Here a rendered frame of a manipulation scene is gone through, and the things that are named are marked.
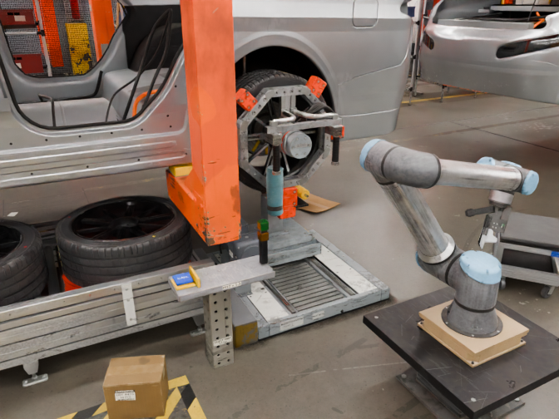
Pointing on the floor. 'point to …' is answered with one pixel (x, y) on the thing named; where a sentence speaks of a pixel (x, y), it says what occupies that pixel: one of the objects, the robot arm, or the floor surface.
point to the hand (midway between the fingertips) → (478, 247)
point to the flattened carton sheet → (318, 204)
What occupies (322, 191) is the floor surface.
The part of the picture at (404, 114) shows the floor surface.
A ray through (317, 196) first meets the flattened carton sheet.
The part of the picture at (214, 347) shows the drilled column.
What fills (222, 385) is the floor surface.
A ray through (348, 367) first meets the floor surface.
